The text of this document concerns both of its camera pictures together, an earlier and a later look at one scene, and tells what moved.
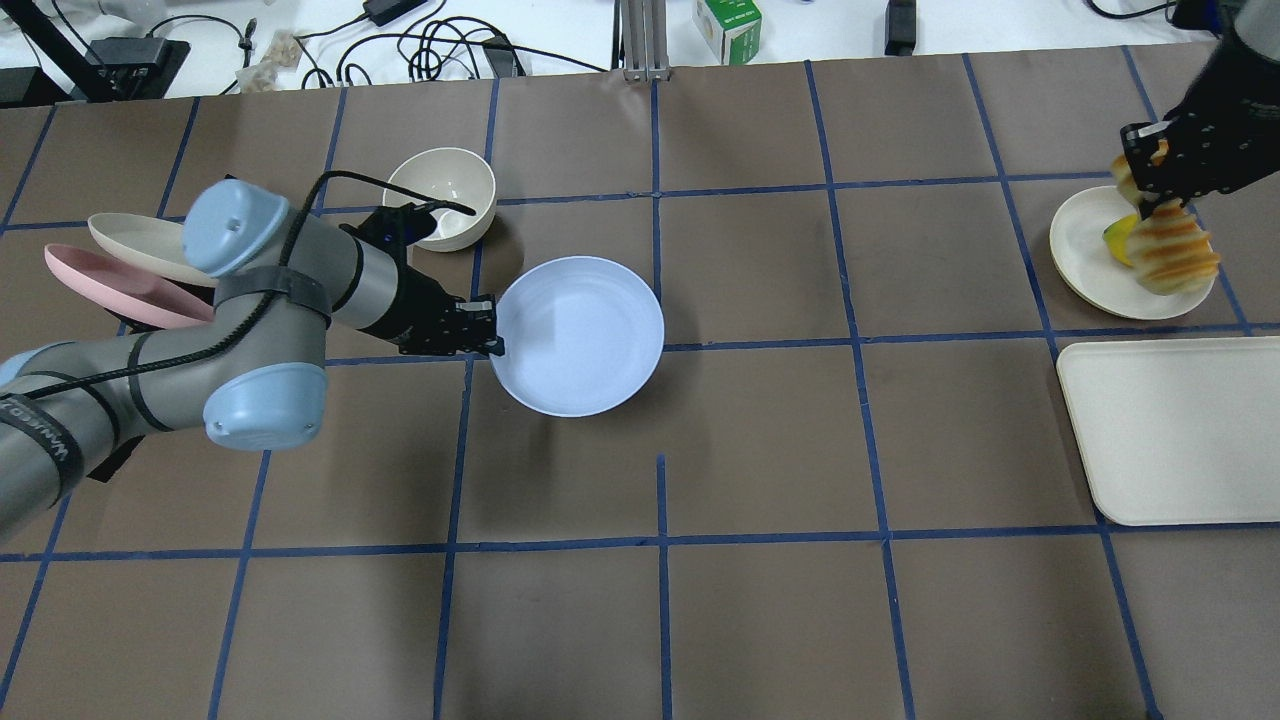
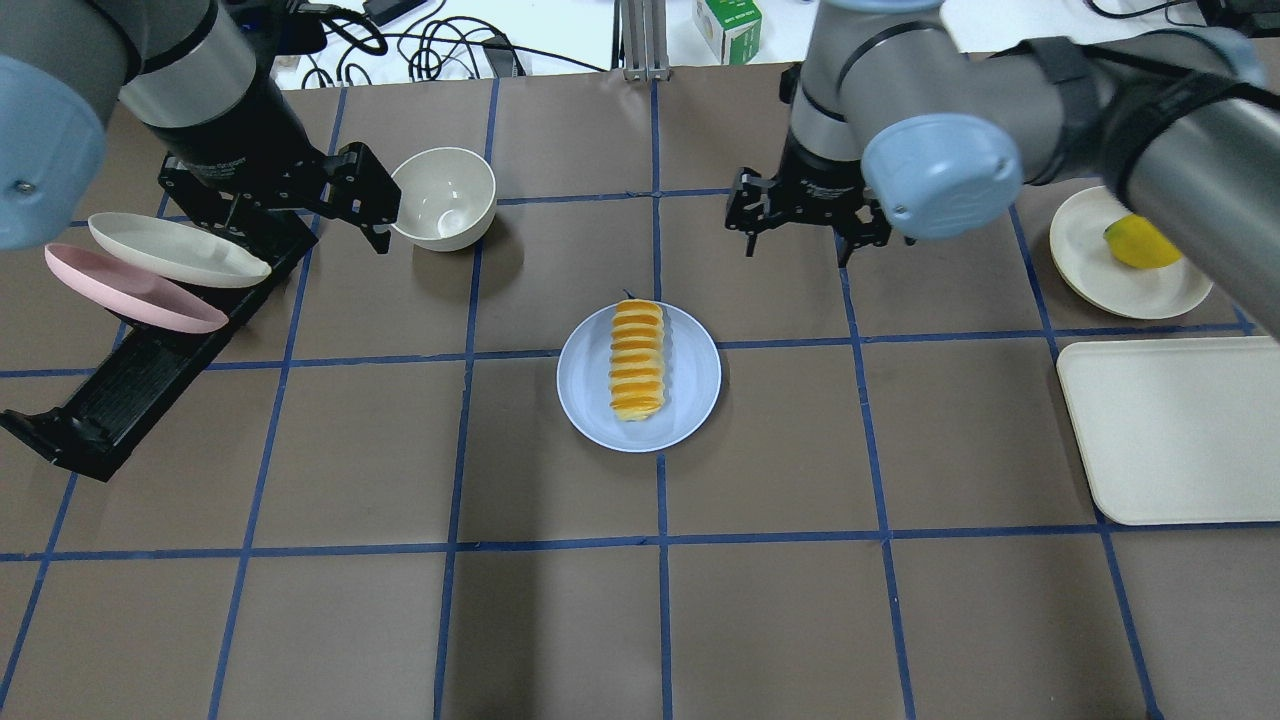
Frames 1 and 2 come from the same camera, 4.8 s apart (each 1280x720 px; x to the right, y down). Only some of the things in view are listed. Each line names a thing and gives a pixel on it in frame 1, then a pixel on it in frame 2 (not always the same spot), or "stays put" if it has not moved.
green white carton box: [731, 28] stays put
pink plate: [125, 293] stays put
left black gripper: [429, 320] -> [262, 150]
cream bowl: [452, 176] stays put
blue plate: [582, 336] -> [692, 377]
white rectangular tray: [1179, 431] stays put
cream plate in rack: [152, 243] stays put
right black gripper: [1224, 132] -> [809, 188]
